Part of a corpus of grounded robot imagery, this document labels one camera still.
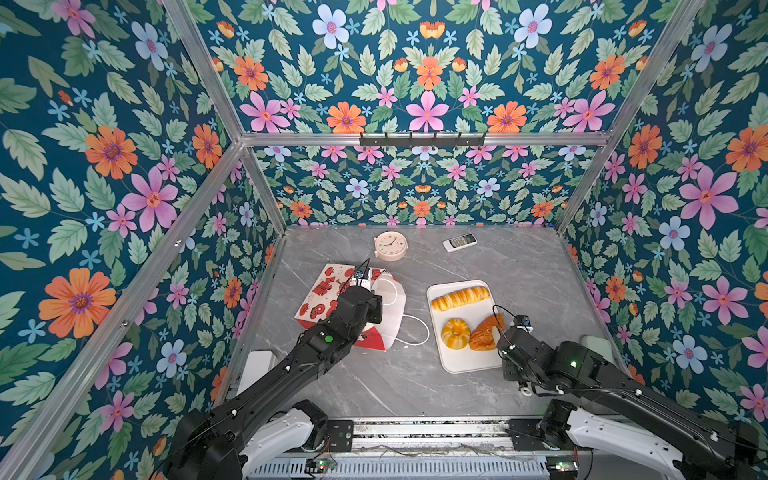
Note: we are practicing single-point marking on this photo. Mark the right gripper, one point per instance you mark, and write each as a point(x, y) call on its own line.
point(506, 373)

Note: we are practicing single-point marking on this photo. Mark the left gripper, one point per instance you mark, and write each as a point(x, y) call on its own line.
point(377, 304)

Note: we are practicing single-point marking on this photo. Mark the red white paper bag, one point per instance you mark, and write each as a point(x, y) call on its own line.
point(320, 305)

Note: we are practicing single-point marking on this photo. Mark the brown croissant fake bread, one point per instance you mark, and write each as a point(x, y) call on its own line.
point(487, 333)

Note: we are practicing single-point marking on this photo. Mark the round bundt fake bread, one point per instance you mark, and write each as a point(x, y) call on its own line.
point(456, 334)

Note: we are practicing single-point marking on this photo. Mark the long yellow fake bread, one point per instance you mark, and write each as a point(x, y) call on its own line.
point(460, 298)

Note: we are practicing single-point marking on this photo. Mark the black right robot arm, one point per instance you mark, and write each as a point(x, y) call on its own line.
point(594, 405)

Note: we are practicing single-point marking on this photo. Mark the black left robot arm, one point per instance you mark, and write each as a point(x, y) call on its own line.
point(213, 445)

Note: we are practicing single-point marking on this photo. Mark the pink round clock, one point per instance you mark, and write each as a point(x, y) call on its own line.
point(390, 246)

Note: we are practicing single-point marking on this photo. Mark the white box on table edge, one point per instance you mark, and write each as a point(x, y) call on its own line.
point(258, 363)

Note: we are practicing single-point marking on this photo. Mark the white remote control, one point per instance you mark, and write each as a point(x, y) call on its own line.
point(460, 242)

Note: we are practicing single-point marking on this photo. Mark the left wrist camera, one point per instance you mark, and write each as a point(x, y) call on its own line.
point(362, 277)

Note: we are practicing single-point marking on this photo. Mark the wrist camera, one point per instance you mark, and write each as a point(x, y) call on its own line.
point(362, 277)
point(523, 322)

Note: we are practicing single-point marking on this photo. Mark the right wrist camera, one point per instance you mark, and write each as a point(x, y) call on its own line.
point(523, 322)

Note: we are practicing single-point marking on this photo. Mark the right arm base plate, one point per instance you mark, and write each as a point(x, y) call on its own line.
point(525, 435)

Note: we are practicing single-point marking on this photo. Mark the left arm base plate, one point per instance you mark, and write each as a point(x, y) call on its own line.
point(334, 436)

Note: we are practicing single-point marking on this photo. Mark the black hook rail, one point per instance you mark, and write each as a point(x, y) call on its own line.
point(405, 140)

